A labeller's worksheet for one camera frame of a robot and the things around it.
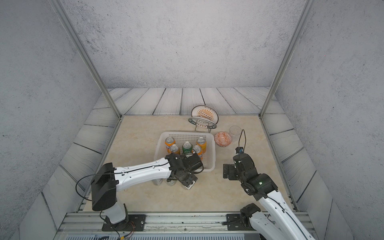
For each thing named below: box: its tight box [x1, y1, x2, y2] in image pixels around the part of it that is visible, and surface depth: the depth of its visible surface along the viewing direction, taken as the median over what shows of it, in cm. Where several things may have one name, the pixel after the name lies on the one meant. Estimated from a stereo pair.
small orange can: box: [170, 144, 181, 154], surface depth 91 cm
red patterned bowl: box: [214, 131, 232, 148], surface depth 106 cm
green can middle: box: [182, 141, 193, 155], surface depth 91 cm
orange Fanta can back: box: [165, 137, 176, 154], surface depth 93 cm
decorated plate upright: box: [191, 105, 219, 125], surface depth 105 cm
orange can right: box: [196, 136, 207, 154], surface depth 93 cm
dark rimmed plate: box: [188, 116, 217, 129], surface depth 106 cm
